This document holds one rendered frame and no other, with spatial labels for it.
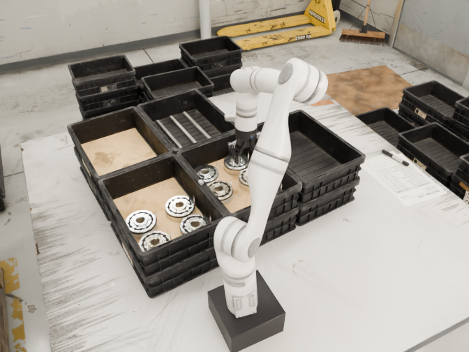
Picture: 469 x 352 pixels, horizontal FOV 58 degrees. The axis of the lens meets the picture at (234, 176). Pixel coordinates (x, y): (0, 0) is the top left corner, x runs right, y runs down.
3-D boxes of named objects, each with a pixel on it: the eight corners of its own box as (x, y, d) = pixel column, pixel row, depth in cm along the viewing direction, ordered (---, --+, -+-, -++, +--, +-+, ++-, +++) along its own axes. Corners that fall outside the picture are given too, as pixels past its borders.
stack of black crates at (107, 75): (134, 107, 334) (124, 53, 304) (144, 127, 313) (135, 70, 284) (82, 120, 320) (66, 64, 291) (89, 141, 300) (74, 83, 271)
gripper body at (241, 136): (241, 133, 139) (241, 156, 145) (262, 125, 142) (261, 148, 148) (229, 121, 144) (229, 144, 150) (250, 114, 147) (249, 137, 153)
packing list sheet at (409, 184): (450, 192, 177) (451, 191, 176) (407, 209, 169) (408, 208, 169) (396, 149, 199) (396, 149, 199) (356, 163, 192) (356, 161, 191)
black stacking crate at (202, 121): (241, 152, 179) (241, 130, 172) (177, 176, 168) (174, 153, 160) (197, 110, 205) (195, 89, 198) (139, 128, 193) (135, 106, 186)
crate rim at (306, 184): (366, 161, 159) (368, 156, 158) (303, 189, 147) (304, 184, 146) (300, 112, 185) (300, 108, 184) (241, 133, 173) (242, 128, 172)
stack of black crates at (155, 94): (200, 121, 319) (197, 65, 290) (216, 142, 298) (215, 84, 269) (149, 134, 306) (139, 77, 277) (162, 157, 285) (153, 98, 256)
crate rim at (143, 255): (229, 223, 135) (229, 217, 134) (141, 262, 123) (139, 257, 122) (175, 157, 161) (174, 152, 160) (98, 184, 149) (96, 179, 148)
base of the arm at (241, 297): (262, 311, 124) (259, 274, 113) (231, 319, 122) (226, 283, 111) (252, 285, 131) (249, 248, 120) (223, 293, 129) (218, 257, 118)
